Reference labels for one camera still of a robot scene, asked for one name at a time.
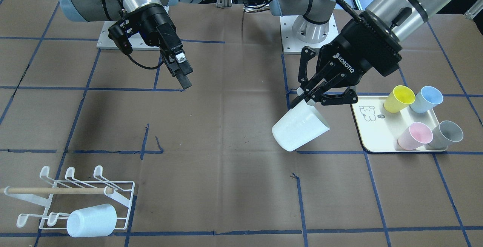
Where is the grey plastic cup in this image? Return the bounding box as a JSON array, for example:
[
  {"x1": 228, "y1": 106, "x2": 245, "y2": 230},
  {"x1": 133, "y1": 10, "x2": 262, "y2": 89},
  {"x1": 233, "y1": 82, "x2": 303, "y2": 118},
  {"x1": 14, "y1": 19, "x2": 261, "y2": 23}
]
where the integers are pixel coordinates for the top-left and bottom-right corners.
[{"x1": 428, "y1": 121, "x2": 464, "y2": 150}]

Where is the white plastic cup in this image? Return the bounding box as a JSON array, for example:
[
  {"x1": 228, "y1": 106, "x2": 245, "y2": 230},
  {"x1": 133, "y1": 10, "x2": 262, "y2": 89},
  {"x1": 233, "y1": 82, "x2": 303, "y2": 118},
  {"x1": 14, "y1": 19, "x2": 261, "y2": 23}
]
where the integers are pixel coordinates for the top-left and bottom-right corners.
[{"x1": 271, "y1": 100, "x2": 331, "y2": 152}]

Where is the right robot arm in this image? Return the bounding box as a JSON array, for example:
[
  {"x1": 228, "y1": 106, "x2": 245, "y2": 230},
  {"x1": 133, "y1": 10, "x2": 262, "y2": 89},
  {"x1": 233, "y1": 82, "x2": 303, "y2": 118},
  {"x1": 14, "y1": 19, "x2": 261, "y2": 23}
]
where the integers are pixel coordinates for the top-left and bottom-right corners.
[{"x1": 59, "y1": 0, "x2": 193, "y2": 89}]

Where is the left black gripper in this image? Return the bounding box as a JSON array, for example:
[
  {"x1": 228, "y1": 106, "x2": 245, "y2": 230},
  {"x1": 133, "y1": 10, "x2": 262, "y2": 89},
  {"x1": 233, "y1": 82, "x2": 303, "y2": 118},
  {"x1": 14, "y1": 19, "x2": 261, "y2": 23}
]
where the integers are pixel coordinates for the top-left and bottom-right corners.
[{"x1": 289, "y1": 11, "x2": 402, "y2": 109}]

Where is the cream plastic tray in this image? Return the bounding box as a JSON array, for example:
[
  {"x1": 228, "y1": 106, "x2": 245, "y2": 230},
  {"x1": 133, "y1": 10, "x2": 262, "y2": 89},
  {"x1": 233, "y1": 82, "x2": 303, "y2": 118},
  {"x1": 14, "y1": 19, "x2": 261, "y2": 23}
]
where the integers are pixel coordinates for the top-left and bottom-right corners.
[{"x1": 351, "y1": 96, "x2": 440, "y2": 153}]

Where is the yellow plastic cup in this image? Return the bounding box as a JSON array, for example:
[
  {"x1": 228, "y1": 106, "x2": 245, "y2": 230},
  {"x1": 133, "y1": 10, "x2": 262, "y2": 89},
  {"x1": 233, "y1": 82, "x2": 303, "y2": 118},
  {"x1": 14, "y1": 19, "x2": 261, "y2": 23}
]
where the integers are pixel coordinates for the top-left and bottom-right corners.
[{"x1": 383, "y1": 85, "x2": 415, "y2": 113}]

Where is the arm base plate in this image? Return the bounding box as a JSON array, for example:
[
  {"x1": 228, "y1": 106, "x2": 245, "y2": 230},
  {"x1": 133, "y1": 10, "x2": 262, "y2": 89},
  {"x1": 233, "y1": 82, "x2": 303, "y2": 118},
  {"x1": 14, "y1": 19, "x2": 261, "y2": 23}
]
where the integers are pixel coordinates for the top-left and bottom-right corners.
[
  {"x1": 97, "y1": 6, "x2": 169, "y2": 51},
  {"x1": 280, "y1": 15, "x2": 338, "y2": 54}
]

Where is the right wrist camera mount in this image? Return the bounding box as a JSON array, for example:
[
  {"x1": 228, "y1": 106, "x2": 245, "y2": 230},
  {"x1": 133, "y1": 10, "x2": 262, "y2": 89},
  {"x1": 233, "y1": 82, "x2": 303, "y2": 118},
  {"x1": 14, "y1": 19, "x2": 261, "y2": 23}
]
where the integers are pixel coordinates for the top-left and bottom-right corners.
[{"x1": 108, "y1": 19, "x2": 149, "y2": 57}]

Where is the pink plastic cup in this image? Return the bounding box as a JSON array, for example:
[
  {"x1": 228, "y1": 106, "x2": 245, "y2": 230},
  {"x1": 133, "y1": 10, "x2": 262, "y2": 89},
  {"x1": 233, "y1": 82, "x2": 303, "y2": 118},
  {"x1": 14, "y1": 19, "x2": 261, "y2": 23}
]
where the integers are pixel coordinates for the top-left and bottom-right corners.
[{"x1": 397, "y1": 122, "x2": 433, "y2": 150}]

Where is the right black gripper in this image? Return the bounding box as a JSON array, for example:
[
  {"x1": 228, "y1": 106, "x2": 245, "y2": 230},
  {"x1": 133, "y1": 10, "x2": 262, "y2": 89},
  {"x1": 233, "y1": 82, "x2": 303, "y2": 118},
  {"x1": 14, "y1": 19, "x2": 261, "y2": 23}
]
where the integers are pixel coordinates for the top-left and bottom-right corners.
[{"x1": 122, "y1": 4, "x2": 193, "y2": 89}]

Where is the white wire cup rack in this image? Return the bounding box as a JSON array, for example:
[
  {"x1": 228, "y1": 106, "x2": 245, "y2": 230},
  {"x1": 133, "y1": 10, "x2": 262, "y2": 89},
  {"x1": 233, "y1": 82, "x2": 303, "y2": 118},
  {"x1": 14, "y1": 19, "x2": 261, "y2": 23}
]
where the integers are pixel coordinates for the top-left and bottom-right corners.
[{"x1": 1, "y1": 165, "x2": 136, "y2": 233}]

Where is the light blue plastic cup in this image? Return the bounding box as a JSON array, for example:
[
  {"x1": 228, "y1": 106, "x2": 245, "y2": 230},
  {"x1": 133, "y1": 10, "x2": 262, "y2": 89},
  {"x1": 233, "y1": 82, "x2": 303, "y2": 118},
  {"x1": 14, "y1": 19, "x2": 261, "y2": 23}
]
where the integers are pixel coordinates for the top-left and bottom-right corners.
[{"x1": 66, "y1": 204, "x2": 117, "y2": 237}]

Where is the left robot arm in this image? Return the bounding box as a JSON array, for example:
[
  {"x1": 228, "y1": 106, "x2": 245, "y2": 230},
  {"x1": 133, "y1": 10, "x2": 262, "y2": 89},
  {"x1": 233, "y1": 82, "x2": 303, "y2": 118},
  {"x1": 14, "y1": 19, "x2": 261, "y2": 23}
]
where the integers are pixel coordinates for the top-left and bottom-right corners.
[{"x1": 269, "y1": 0, "x2": 452, "y2": 109}]

